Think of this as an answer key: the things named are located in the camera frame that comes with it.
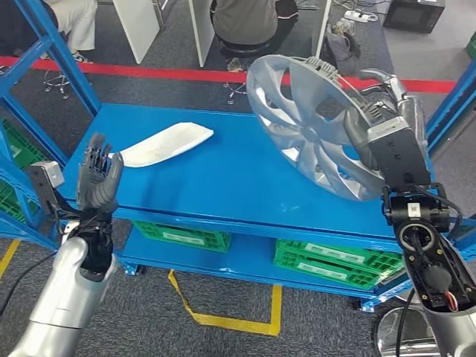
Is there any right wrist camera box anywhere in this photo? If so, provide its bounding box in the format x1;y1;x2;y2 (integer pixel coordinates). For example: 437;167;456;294
366;116;432;190

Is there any blue metal shelf rack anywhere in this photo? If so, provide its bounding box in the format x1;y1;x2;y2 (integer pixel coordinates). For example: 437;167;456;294
0;115;68;252
0;0;476;314

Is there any white curved plastic part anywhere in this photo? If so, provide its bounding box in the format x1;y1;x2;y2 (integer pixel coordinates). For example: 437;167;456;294
108;122;214;169

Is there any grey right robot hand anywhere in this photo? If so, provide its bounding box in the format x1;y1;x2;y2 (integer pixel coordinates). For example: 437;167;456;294
342;68;428;173

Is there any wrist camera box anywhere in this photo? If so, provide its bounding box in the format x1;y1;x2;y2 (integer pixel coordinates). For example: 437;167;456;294
366;116;432;190
25;161;81;220

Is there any black cable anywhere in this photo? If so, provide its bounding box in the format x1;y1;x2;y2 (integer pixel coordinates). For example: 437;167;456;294
0;251;58;316
395;290;416;357

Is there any grey plastic wheel cover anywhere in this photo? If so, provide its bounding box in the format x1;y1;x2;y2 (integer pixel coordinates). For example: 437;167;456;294
246;54;387;203

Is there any yellow floor tape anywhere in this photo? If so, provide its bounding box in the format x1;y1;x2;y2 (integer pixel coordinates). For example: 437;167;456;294
167;269;284;338
0;239;20;282

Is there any white desk panel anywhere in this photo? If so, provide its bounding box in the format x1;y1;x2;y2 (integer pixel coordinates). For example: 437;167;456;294
112;0;161;65
315;0;333;57
188;0;216;68

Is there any chrome round stool base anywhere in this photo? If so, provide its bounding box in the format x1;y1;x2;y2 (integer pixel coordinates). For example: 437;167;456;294
373;295;444;357

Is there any white power strip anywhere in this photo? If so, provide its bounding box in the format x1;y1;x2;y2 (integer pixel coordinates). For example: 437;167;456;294
343;8;379;23

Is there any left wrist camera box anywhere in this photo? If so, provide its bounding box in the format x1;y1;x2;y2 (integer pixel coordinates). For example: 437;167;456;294
25;161;81;220

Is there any black round stool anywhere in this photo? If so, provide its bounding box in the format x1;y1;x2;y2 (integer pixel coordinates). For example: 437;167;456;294
43;68;72;100
217;39;272;106

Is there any black microwave oven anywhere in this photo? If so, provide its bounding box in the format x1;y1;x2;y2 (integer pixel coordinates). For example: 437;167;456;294
382;0;446;34

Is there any grey bag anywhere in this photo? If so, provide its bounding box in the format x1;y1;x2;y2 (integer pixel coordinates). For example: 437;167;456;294
320;23;361;77

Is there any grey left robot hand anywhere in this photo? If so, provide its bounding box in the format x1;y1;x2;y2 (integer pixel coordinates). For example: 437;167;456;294
75;132;124;213

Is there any person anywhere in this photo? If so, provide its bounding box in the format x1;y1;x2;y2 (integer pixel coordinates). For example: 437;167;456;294
38;0;99;64
210;0;299;72

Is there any green folded plastic crate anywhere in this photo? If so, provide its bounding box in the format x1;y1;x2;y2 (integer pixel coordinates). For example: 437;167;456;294
273;239;405;292
0;117;48;225
133;220;232;254

